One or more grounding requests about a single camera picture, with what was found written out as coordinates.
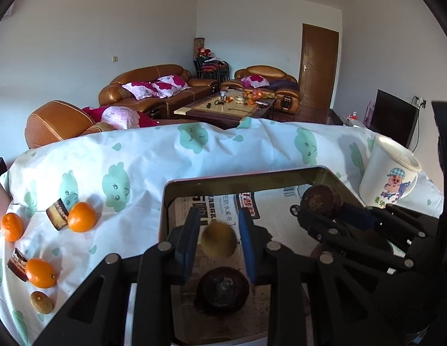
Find dark brown round fruit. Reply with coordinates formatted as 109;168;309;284
195;267;250;315
302;185;344;219

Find rectangular metal tin tray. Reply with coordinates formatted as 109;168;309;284
159;166;366;346

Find layered cake piece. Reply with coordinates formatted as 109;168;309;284
46;198;70;231
6;247;29;282

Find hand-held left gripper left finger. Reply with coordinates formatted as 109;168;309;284
32;207;201;346

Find dark wooden tv stand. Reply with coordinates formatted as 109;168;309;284
299;107;354;127

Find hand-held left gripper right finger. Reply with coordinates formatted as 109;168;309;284
238;210;390;346

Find small brown leather sofa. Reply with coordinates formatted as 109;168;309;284
220;65;302;113

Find orange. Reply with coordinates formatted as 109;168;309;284
68;202;98;233
25;258;58;289
1;213;24;242

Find round yellow fruit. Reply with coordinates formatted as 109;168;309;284
201;221;237;258

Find white cartoon print cup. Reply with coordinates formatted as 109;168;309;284
358;135;423;210

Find brown wooden door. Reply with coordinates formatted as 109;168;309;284
298;23;340;110

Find speckled tan round fruit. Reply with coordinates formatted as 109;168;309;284
30;291;54;314

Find brown leather armchair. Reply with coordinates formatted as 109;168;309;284
24;100;118;149

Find long brown leather sofa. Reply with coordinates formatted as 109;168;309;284
98;64;218;118

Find white green cloud tablecloth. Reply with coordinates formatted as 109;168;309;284
0;117;445;346

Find purple blanket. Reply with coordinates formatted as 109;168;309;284
268;80;299;92

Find stacked dark chairs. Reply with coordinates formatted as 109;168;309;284
193;55;230;82

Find floral white magenta pillow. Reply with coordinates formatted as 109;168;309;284
241;74;271;88
122;81;161;100
151;75;191;98

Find wooden coffee table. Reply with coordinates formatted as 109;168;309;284
173;91;280;129

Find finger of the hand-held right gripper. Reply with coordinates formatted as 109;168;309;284
298;205;416;272
339;202;442;235

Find black television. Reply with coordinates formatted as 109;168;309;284
367;89;419;151

